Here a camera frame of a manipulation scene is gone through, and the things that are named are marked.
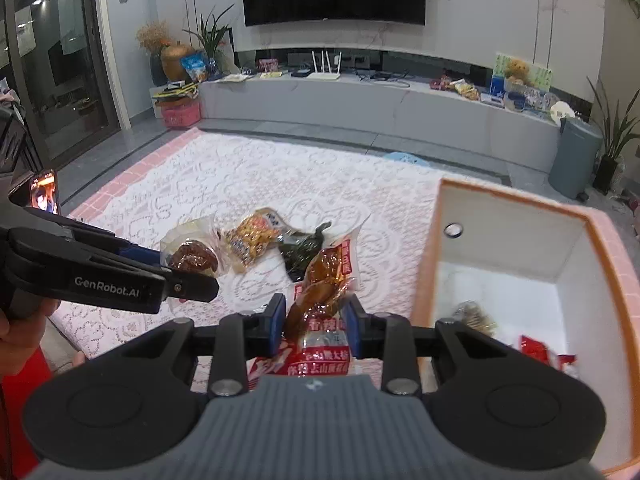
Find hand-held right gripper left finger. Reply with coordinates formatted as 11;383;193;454
125;294;287;397

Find clear chicken leg packet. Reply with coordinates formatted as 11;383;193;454
247;225;363;378

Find brown teddy bear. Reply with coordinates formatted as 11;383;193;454
505;59;530;86

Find white wireless router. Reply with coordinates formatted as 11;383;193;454
305;50;342;81

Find teddy bear gift box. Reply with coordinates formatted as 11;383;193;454
494;52;555;93

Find black cables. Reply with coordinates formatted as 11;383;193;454
357;71;411;88

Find grey marble television console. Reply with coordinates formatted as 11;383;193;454
199;50;563;173

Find blue snack bag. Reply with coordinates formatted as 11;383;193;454
180;52;208;83

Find pink plastic crate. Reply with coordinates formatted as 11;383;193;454
161;100;202;130

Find orange cardboard box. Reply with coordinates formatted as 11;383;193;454
410;177;640;476

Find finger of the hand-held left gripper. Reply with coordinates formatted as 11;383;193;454
162;266;220;303
60;215;166;267

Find smartphone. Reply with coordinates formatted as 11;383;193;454
30;169;62;216

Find large red snack packet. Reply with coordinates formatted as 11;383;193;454
517;335;578;376

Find glass sliding door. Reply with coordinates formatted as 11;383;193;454
0;0;123;171

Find gold vase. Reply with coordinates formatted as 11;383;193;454
160;42;196;83

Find yellow nut snack packet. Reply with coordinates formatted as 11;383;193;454
220;207;286;273

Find dark green snack packet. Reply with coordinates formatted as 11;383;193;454
277;220;333;283

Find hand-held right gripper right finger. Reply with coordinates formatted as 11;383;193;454
344;294;506;396

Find person's left hand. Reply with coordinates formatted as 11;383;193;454
0;305;24;376

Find red clothing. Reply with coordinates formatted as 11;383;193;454
0;350;56;480

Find pile of snack bags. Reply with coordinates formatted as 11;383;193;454
430;76;481;101

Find clear brown meat packet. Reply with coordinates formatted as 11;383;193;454
160;215;223;281

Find slender green houseplant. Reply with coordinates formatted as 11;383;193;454
184;5;236;78

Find grey trash bin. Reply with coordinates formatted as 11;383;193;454
547;117;603;200

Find potted plant black pot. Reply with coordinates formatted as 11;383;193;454
585;77;640;193

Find dried flower bunch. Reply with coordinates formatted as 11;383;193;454
136;20;171;56

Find yellow black packets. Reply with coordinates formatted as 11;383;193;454
152;82;201;106

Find white lace tablecloth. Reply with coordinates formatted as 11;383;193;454
50;150;501;396

